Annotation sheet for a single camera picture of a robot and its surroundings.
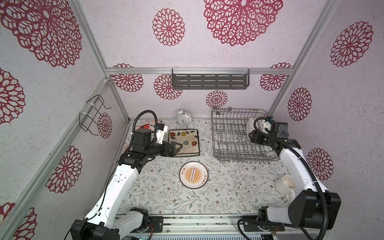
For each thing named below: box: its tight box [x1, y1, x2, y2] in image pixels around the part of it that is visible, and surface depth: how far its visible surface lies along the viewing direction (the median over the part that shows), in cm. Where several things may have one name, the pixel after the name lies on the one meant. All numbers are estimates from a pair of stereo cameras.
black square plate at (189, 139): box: [168, 129, 200, 158], surface depth 105 cm
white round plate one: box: [179, 161, 209, 189], surface depth 92 cm
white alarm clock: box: [176, 109, 192, 126], surface depth 112 cm
